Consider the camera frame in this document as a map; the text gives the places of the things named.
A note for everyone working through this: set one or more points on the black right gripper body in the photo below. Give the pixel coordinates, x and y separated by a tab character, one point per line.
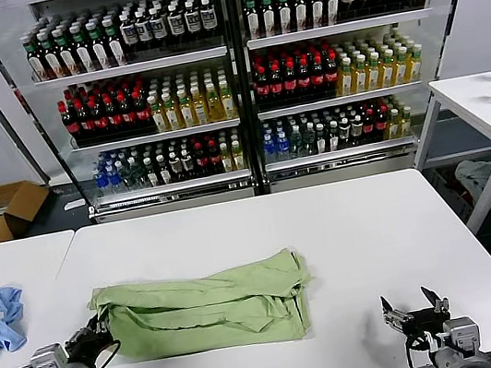
424	321

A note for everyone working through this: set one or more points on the white metal shelf board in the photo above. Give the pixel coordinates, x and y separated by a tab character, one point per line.
339	155
154	137
338	29
340	101
171	187
129	68

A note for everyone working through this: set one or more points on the yellow juice bottle green label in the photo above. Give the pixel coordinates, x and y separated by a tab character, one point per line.
173	116
200	111
386	72
159	118
345	79
187	114
214	107
414	65
227	104
373	75
359	77
400	69

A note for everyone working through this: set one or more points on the open cardboard box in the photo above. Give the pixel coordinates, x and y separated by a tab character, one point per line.
20	205

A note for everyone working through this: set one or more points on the small yellow juice bottle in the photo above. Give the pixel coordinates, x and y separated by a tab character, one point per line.
393	125
237	156
405	122
226	159

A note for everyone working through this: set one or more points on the white flat floor object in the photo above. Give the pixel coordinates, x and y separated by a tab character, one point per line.
73	204

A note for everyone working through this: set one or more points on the white cloth pile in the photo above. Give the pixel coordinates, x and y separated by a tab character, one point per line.
478	175

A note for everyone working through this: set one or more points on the dark tea bottle green cap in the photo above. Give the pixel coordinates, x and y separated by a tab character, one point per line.
51	60
316	7
67	58
252	17
114	48
83	54
99	52
268	14
284	12
300	9
331	4
36	63

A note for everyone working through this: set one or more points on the green tinted water bottle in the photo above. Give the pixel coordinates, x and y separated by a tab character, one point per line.
296	143
126	177
309	141
137	175

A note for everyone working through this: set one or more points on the dark bottle navy label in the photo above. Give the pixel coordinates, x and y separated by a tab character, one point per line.
176	24
192	21
158	28
127	33
208	17
143	31

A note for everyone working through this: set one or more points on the dark mesh storage crate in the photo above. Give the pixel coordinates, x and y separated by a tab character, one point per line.
449	189

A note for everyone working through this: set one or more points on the blue water bottle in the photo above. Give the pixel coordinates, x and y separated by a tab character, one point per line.
283	145
114	179
100	181
269	147

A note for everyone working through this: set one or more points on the light green t-shirt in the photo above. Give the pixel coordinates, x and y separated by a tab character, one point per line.
210	315

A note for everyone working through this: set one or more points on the small cola bottle red cap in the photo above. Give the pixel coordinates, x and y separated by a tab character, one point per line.
369	127
201	160
382	124
214	158

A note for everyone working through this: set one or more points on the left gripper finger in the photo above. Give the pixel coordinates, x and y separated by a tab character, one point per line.
107	327
95	322

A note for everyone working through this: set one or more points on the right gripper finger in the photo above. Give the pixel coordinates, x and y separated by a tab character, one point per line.
440	305
395	315

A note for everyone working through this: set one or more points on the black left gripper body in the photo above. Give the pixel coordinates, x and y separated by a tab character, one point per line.
88	344

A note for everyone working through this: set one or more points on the glass cabinet door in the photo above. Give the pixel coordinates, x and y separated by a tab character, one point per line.
2	92
447	44

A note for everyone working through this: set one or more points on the small dark tea bottle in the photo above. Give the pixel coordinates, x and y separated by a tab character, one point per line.
357	131
163	171
333	137
175	167
344	133
151	173
321	139
187	165

